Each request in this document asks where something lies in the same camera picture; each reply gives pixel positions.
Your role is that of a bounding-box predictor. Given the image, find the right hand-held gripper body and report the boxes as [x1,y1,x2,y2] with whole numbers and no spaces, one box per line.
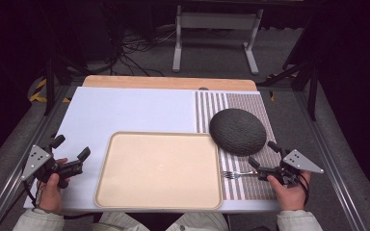
[255,148,325,190]

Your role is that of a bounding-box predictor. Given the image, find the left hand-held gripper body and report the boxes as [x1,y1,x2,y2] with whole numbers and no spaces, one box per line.
[20,144,85,190]

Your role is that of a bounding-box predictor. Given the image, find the silver metal fork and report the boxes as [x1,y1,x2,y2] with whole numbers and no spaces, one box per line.
[223,170,258,180]

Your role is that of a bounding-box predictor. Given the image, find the person's right hand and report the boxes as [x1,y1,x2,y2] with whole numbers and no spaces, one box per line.
[266,170,312,212]

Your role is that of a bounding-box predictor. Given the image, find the person's left hand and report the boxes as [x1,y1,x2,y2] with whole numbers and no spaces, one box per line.
[37,157,70,216]

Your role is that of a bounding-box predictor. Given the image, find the dark grey round plate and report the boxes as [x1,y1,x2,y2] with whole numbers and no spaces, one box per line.
[208,108,268,158]

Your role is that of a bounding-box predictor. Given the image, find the striped woven placemat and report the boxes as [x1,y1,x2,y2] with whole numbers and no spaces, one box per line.
[194,90,282,202]

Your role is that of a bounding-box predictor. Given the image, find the yellow black hazard tape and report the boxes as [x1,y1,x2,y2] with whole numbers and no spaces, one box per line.
[28,78,72,104]

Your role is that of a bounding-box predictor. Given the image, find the black tripod stand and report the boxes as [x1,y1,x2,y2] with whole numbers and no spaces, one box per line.
[257,18,320,122]
[42,56,94,116]

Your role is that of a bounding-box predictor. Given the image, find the white table mat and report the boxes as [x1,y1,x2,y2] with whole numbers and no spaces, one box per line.
[22,86,282,214]

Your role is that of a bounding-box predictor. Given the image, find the beige rectangular tray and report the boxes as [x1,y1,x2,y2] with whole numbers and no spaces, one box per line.
[93,130,224,212]

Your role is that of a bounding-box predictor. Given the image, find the person's left leg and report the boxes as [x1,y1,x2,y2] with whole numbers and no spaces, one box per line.
[91,211,151,231]

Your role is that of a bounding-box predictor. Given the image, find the person's leg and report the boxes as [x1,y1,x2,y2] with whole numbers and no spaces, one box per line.
[91,211,151,231]
[165,211,229,231]

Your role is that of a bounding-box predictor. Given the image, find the person's right leg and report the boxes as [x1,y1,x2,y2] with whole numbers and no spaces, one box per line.
[165,211,229,231]

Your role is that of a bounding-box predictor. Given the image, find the grey metal stand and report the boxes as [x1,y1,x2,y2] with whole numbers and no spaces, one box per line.
[172,4,265,76]

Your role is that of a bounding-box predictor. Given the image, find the grey metal rail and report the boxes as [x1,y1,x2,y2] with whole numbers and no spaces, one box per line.
[0,86,75,231]
[295,90,369,231]

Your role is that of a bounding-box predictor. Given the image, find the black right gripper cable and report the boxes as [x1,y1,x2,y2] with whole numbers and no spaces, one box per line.
[297,172,310,207]

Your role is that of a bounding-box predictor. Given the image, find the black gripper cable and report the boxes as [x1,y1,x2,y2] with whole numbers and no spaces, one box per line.
[22,179,98,221]
[297,172,310,207]

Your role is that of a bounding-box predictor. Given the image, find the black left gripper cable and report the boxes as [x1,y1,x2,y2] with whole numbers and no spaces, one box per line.
[22,179,98,221]

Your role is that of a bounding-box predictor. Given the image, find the black floor cables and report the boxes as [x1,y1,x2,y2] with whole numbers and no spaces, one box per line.
[108,27,178,78]

